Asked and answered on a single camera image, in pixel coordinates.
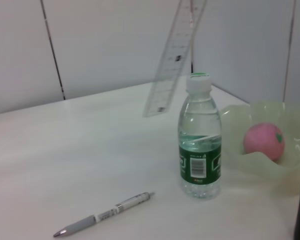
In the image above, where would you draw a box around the clear green-label water bottle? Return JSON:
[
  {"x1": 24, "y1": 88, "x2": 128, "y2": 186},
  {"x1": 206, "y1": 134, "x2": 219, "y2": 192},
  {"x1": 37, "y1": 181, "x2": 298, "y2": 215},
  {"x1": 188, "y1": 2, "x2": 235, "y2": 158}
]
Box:
[{"x1": 177, "y1": 72, "x2": 223, "y2": 200}]

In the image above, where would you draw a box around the pink peach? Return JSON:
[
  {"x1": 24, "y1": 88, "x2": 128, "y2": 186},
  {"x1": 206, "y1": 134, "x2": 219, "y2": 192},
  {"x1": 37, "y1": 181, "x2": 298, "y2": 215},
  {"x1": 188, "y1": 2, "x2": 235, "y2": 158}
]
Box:
[{"x1": 242, "y1": 122, "x2": 286, "y2": 163}]

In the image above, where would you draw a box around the green glass fruit bowl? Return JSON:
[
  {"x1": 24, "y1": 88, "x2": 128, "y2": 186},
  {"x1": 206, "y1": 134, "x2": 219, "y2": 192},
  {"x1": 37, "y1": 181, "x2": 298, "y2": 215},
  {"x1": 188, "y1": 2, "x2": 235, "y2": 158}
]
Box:
[{"x1": 218, "y1": 99, "x2": 300, "y2": 199}]

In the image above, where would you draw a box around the transparent plastic ruler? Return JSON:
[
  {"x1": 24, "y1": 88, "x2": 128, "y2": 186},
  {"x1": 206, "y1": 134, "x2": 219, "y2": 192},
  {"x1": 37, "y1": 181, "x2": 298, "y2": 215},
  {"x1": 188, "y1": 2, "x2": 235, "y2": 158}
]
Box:
[{"x1": 141, "y1": 0, "x2": 209, "y2": 119}]

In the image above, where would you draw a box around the grey white ballpoint pen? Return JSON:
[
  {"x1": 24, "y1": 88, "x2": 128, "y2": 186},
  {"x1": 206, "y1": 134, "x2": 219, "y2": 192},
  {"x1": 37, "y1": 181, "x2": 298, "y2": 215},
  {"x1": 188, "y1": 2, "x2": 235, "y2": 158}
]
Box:
[{"x1": 52, "y1": 191, "x2": 155, "y2": 238}]

